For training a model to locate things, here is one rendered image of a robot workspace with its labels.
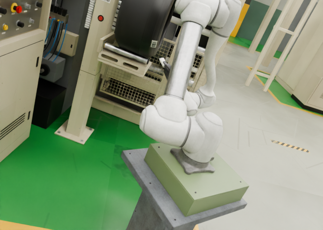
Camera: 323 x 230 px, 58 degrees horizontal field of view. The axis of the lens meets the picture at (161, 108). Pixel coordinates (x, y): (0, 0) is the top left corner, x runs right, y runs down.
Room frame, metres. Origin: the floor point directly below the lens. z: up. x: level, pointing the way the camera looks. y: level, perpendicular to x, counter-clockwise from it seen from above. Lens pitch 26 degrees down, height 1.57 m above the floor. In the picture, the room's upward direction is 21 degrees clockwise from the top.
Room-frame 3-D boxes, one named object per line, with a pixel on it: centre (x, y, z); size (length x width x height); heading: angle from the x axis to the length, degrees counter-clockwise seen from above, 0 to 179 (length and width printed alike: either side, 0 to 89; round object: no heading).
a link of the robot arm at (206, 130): (1.25, -0.23, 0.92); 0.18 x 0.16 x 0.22; 102
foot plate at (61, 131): (2.17, 0.65, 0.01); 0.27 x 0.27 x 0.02; 1
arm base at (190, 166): (1.26, -0.26, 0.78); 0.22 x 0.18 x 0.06; 127
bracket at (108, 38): (2.19, 0.57, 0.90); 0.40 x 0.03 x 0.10; 1
